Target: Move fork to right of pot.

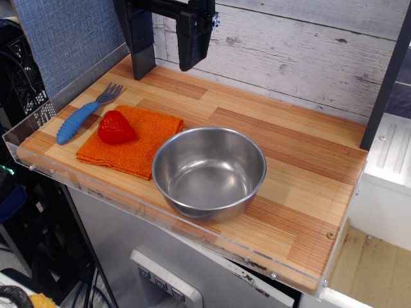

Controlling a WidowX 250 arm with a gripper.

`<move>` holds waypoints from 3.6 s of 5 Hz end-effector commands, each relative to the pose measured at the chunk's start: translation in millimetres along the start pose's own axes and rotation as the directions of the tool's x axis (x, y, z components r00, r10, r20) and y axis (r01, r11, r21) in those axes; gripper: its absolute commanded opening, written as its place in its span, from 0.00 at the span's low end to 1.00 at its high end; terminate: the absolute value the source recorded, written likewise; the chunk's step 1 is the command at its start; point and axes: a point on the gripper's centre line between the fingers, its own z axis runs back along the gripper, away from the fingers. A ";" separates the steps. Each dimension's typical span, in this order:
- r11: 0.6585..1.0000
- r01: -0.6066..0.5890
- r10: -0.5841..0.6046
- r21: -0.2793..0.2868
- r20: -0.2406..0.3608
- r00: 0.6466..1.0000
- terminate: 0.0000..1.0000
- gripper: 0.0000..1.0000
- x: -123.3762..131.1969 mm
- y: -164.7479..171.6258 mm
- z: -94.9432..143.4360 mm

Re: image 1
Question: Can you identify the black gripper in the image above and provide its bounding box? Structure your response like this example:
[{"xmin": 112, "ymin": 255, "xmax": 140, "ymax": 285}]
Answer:
[{"xmin": 113, "ymin": 0, "xmax": 220, "ymax": 71}]

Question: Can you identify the blue handled metal fork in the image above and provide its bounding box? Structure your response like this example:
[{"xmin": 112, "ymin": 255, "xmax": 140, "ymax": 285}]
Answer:
[{"xmin": 56, "ymin": 83, "xmax": 123, "ymax": 145}]

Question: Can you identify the stainless steel pot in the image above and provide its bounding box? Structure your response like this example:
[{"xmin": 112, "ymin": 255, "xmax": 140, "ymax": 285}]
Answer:
[{"xmin": 152, "ymin": 126, "xmax": 267, "ymax": 223}]

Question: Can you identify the orange cloth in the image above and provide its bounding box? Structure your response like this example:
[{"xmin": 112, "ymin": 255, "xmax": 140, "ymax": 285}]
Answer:
[{"xmin": 76, "ymin": 105, "xmax": 184, "ymax": 180}]

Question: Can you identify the red plastic strawberry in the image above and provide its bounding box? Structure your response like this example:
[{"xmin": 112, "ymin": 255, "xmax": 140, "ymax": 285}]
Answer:
[{"xmin": 98, "ymin": 110, "xmax": 137, "ymax": 144}]

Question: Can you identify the silver toy fridge cabinet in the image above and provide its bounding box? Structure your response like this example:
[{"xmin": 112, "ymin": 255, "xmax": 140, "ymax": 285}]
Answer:
[{"xmin": 68, "ymin": 188, "xmax": 301, "ymax": 307}]

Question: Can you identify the clear acrylic table guard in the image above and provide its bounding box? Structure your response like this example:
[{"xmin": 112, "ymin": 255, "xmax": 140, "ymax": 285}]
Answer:
[{"xmin": 4, "ymin": 99, "xmax": 367, "ymax": 296}]

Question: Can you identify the white toy sink unit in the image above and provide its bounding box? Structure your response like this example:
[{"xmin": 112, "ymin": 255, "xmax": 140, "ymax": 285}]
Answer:
[{"xmin": 347, "ymin": 114, "xmax": 410, "ymax": 250}]

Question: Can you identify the dark grey left post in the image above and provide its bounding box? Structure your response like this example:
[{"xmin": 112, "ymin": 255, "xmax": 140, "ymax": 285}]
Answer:
[{"xmin": 131, "ymin": 45, "xmax": 156, "ymax": 80}]

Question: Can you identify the dark grey post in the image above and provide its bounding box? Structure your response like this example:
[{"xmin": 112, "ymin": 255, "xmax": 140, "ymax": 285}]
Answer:
[
  {"xmin": 360, "ymin": 3, "xmax": 410, "ymax": 151},
  {"xmin": 131, "ymin": 45, "xmax": 156, "ymax": 80}
]

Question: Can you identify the dark grey right post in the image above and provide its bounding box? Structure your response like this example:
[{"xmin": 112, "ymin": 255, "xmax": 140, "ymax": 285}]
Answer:
[{"xmin": 360, "ymin": 3, "xmax": 410, "ymax": 151}]

